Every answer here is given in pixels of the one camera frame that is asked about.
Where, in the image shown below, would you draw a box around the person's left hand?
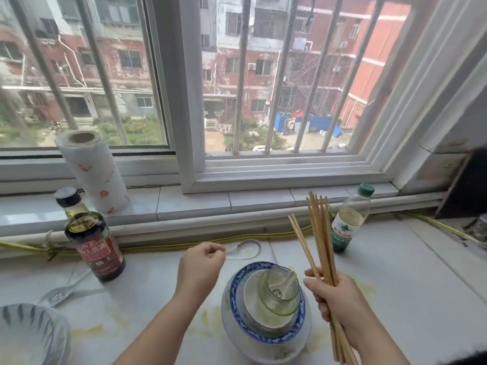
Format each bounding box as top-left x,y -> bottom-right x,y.
175,242 -> 227,307

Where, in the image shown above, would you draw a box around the person's right hand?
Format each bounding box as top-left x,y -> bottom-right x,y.
303,268 -> 372,348

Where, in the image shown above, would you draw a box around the wooden chopstick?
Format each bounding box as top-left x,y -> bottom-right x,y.
291,213 -> 358,365
314,193 -> 358,365
306,197 -> 358,365
318,194 -> 358,365
319,195 -> 358,365

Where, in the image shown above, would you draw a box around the bundle of wooden chopsticks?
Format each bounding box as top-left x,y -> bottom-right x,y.
288,213 -> 358,365
308,192 -> 358,365
321,196 -> 358,365

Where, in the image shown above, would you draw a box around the white round soup spoon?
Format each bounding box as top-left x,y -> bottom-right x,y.
224,239 -> 262,261

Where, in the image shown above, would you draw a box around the blue patterned bowl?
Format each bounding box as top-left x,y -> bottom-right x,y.
229,261 -> 306,345

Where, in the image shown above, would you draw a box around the blue patterned ceramic spoon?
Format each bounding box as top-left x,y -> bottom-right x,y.
275,270 -> 297,297

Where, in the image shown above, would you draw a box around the green tinted glass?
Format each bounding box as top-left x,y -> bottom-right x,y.
258,271 -> 302,317

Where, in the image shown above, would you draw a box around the small white bowl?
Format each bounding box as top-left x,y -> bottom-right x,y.
242,268 -> 301,338

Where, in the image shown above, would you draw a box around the white plate green leaves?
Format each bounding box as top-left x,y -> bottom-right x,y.
221,269 -> 312,364

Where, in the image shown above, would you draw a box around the blue striped bowl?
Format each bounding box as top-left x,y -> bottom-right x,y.
0,303 -> 71,365

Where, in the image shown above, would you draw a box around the person's left forearm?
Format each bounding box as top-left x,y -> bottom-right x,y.
112,292 -> 198,365

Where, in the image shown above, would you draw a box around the long white horizontal pipe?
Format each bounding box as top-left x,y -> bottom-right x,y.
0,192 -> 446,259

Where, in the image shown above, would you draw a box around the clear bottle green cap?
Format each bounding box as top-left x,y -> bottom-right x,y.
331,183 -> 375,253

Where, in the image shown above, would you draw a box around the dark soy sauce bottle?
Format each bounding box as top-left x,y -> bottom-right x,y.
54,187 -> 126,282

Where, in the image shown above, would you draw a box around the paper towel roll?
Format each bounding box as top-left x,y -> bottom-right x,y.
54,129 -> 131,214

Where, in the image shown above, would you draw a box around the steel gas stove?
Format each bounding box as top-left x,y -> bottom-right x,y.
462,214 -> 487,249

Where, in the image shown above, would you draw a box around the black splash board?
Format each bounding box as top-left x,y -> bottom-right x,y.
435,148 -> 487,219

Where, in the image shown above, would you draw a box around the red brick apartment building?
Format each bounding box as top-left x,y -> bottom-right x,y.
0,0 -> 413,153

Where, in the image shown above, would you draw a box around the grey window security bars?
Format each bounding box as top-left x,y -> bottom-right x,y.
0,0 -> 385,155

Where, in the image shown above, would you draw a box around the long yellow gas hose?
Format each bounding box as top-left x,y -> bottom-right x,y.
0,210 -> 472,257

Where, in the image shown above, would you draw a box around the yellow cord tie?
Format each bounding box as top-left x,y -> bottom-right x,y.
42,230 -> 63,263

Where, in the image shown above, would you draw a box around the white window frame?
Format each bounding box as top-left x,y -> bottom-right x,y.
0,0 -> 487,194

